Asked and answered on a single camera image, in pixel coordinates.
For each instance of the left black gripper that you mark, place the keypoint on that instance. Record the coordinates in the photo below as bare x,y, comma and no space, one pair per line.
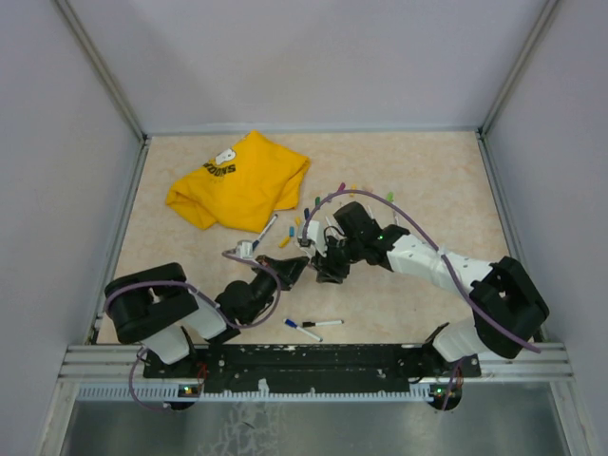
287,271

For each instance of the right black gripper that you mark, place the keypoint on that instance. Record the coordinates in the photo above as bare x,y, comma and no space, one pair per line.
328,270

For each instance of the blue cap whiteboard marker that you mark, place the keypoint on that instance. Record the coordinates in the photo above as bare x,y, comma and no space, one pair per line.
291,324

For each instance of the black cap marker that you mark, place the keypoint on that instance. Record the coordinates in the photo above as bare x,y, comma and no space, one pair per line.
311,324

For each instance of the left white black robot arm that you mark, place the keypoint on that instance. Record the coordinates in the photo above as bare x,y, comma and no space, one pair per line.
152,307

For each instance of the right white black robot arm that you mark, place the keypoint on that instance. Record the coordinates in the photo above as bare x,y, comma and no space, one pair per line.
507,308

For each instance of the navy cap white marker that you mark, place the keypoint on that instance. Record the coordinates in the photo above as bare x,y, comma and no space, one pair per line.
265,230

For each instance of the yellow printed t-shirt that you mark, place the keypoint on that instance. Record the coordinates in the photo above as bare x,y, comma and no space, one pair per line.
242,186

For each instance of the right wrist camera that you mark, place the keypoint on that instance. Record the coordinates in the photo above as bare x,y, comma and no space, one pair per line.
314,244

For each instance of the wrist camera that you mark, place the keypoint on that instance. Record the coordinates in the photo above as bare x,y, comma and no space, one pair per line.
314,244
245,249

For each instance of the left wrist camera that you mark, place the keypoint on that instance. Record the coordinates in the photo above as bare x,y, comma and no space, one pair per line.
245,249

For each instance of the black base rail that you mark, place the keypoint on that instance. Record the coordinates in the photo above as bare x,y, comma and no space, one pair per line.
349,368

